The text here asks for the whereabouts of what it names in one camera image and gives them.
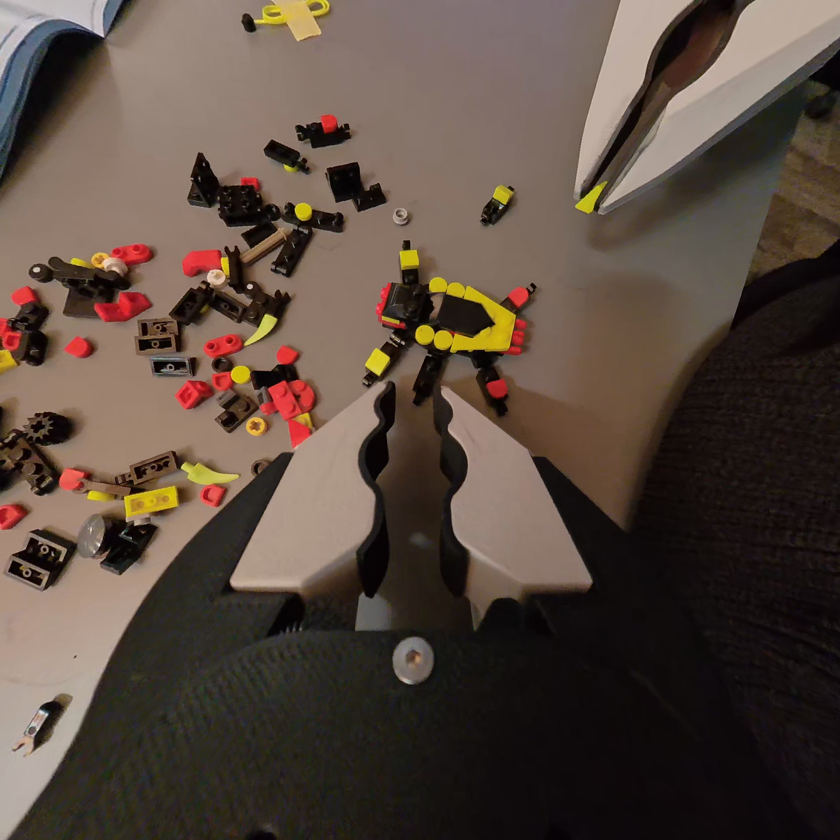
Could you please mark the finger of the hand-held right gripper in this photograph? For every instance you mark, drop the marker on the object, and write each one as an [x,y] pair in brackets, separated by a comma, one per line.
[623,65]
[774,59]

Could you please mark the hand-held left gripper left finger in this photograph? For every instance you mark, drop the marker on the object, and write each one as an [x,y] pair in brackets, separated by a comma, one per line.
[308,525]

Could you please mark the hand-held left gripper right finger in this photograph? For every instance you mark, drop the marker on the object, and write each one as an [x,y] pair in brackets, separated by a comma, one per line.
[518,525]

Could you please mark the small yellow lego slope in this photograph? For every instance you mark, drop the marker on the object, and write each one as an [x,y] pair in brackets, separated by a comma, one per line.
[590,200]

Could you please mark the black yellow lego spider model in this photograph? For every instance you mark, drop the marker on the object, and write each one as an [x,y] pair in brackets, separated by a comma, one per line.
[482,328]

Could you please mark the pile of lego pieces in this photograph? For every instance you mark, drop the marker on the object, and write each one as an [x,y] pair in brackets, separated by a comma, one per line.
[200,262]

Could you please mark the black yellow lego leg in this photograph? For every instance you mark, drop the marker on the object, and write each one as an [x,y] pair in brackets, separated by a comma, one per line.
[500,197]

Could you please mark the grey round lego stud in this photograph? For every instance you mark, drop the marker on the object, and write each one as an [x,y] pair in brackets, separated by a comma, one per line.
[401,216]

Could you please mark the neon yellow part with tape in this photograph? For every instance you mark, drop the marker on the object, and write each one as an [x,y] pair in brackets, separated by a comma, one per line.
[302,19]

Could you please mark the blue white instruction booklet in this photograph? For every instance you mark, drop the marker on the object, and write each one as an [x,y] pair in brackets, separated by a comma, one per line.
[26,39]

